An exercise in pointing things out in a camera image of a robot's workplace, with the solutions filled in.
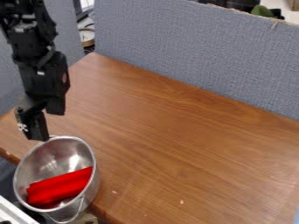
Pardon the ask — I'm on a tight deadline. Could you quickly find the round wooden clock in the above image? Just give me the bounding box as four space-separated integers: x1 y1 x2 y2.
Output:
79 27 95 47

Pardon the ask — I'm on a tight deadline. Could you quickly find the green object behind partition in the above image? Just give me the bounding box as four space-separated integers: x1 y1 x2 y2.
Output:
252 5 276 18

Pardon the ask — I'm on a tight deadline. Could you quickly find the stainless steel pot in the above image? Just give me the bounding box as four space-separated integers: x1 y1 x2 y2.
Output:
14 136 101 224

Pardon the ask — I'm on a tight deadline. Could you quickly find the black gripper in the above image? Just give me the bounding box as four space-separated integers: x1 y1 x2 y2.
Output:
15 51 71 142

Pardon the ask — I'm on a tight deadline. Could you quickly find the white grey equipment corner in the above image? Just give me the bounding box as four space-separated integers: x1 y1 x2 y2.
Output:
0 195 41 224

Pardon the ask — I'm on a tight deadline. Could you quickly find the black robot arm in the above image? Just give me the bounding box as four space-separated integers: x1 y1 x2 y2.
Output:
0 0 71 141

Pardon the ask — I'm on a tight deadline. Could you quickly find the red plastic block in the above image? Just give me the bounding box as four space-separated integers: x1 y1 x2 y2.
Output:
26 166 94 207

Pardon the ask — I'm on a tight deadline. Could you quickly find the grey fabric partition panel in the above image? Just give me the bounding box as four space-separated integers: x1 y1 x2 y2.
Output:
95 0 299 121

